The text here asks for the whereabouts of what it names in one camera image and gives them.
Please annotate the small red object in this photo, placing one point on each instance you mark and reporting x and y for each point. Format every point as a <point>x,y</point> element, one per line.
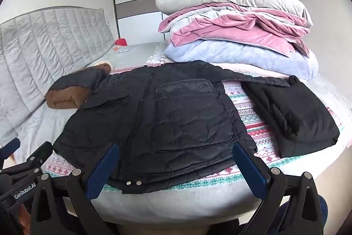
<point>121,42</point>

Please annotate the folded black garment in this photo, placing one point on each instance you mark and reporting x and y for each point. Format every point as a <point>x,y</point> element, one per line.
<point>297,113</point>

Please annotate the black quilted jacket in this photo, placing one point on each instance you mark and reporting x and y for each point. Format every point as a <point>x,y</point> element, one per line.
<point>178,119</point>

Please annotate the patterned printed blanket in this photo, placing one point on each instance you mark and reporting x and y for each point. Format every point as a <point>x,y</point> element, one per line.
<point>253,125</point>

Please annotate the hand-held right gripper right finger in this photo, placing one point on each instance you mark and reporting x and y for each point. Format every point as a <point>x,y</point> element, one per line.
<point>250,170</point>

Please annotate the grey padded headboard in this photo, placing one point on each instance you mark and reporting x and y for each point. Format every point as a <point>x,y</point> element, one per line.
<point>41,45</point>

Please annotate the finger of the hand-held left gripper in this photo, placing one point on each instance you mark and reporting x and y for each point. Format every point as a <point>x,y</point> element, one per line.
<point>10,146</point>
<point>41,153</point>

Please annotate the light blue quilt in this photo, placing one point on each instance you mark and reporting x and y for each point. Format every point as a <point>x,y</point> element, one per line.
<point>233,54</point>

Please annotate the small white object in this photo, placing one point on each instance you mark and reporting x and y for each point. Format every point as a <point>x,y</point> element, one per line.
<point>123,51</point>

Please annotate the person's blue trousers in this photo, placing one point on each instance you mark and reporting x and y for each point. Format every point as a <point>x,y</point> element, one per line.
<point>322,208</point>

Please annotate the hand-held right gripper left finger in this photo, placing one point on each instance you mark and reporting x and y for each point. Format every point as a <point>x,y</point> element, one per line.
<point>102,170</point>

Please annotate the pink velvet quilt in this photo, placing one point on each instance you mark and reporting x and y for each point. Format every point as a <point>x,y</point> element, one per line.
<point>233,31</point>

